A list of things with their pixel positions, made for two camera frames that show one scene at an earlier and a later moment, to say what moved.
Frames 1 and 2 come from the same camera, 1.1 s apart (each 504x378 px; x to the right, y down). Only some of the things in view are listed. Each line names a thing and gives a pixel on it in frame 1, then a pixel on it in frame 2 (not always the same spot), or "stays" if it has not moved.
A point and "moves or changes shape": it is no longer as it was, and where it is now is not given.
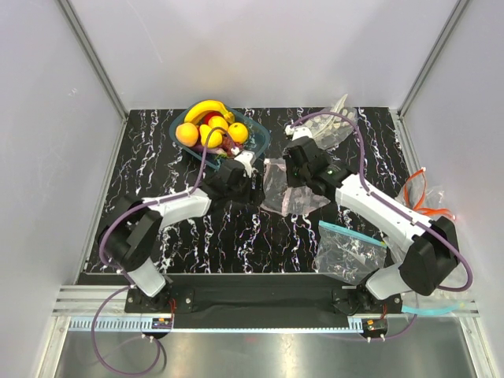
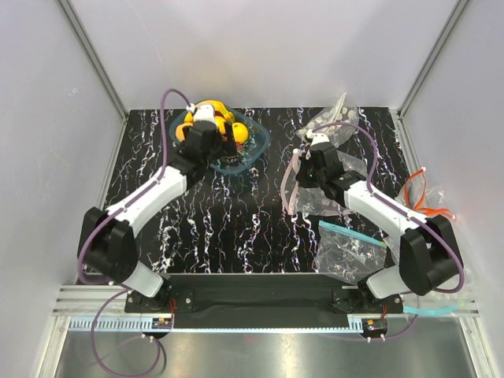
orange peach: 187,134 stays
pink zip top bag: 280,196 moves or changes shape
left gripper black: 253,196 -> 229,142
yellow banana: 195,115 stays
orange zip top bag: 427,201 stays
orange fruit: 238,131 stays
